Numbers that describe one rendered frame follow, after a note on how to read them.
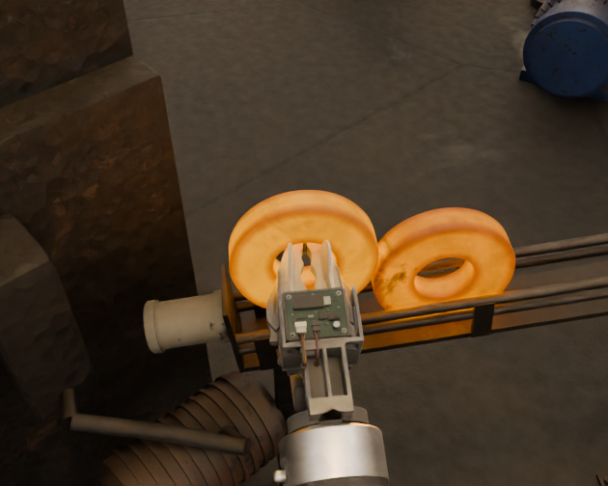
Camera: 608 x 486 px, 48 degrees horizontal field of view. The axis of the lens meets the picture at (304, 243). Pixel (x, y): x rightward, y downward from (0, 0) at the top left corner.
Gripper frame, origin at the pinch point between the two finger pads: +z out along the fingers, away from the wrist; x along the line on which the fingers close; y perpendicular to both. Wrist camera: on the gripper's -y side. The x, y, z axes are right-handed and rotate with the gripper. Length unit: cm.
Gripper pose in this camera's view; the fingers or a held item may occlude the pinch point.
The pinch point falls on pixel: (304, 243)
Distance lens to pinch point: 71.4
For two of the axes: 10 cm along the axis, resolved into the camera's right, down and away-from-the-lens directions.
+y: 0.3, -4.8, -8.8
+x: -9.9, 0.8, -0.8
